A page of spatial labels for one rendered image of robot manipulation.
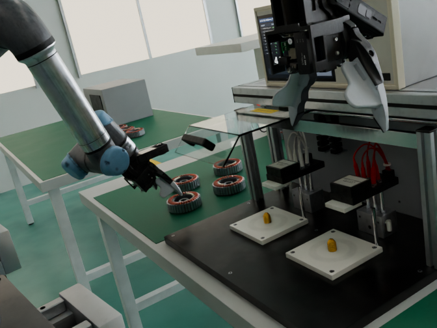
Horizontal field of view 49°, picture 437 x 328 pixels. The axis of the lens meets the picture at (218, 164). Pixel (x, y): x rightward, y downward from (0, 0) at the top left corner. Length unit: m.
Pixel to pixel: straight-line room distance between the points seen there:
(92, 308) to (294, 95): 0.39
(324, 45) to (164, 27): 5.50
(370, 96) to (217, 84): 5.80
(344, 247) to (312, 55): 0.65
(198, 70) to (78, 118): 5.07
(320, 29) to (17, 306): 0.48
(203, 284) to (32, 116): 4.58
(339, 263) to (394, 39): 0.46
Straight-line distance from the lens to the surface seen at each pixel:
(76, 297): 0.72
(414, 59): 1.05
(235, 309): 1.04
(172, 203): 1.55
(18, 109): 5.54
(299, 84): 0.66
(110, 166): 1.22
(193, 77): 6.19
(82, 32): 5.69
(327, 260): 1.08
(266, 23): 1.29
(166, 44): 6.03
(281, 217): 1.31
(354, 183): 1.09
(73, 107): 1.19
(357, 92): 0.58
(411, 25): 1.05
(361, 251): 1.11
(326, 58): 0.57
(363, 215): 1.19
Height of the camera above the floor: 1.32
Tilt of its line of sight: 17 degrees down
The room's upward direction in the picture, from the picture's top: 12 degrees counter-clockwise
